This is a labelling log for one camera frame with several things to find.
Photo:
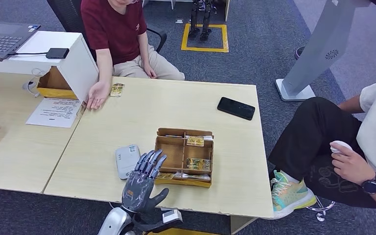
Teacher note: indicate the yellow brown cardboard box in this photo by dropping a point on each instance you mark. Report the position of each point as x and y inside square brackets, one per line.
[53, 82]

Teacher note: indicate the white card in organizer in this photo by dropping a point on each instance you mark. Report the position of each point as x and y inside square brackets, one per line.
[208, 138]

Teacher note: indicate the person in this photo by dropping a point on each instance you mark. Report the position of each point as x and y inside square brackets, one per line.
[116, 29]
[321, 139]

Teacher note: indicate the grey white card reader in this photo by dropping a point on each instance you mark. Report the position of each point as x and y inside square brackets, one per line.
[124, 162]

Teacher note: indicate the white printed paper sheet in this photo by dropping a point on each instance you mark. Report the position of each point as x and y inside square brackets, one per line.
[53, 112]

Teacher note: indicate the white handheld remote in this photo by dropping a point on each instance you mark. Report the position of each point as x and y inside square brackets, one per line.
[340, 145]

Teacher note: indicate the chrome stool base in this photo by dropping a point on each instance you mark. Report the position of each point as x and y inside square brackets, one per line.
[321, 217]

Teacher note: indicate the hotel autumn trees card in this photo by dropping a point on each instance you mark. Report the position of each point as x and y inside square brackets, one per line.
[117, 90]

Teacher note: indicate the green yellow sneaker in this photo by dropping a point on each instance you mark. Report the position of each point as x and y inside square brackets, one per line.
[288, 195]

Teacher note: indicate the white desk riser shelf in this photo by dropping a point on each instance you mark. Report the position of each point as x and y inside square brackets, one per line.
[77, 65]

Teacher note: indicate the wooden compartment organizer box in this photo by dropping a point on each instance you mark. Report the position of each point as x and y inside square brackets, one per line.
[171, 154]

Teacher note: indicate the black humanoid robot legs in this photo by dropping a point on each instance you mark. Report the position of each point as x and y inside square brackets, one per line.
[204, 19]

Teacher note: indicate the person's right hand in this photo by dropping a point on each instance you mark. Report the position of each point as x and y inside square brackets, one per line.
[98, 94]

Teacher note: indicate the black round base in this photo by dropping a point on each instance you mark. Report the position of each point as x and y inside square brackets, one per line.
[299, 52]

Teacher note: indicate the black smartphone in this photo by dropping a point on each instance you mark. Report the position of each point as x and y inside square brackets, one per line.
[236, 108]

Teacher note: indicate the yellow floor tape square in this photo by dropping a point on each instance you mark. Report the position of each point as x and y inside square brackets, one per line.
[203, 49]

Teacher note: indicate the person's left hand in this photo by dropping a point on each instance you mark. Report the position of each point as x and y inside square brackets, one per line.
[149, 71]
[350, 167]

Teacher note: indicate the black wrist watch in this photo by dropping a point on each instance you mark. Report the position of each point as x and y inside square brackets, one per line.
[372, 185]

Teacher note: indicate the dark grey laptop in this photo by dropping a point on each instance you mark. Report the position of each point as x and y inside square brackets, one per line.
[0, 39]

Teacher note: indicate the person's right forearm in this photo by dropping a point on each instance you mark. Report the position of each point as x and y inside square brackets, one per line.
[350, 103]
[104, 66]

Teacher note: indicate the small black hub box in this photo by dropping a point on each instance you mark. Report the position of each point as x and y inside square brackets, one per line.
[57, 53]

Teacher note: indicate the grey white kiosk stand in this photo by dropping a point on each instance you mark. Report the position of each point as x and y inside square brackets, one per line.
[321, 48]

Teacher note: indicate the small brown printed card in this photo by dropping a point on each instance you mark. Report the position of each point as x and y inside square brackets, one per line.
[81, 110]

